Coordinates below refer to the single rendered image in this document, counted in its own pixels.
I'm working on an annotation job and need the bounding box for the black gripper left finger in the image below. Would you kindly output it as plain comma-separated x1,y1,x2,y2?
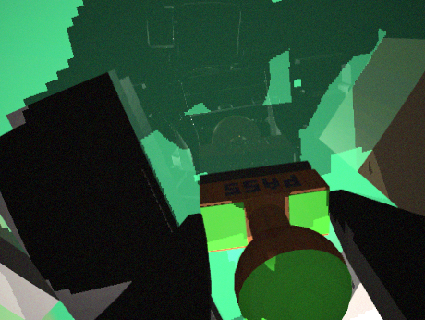
94,213,212,320

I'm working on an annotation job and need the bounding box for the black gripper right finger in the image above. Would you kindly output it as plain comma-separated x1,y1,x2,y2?
329,190,425,320

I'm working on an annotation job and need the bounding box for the tan box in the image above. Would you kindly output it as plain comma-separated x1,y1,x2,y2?
358,73,425,216

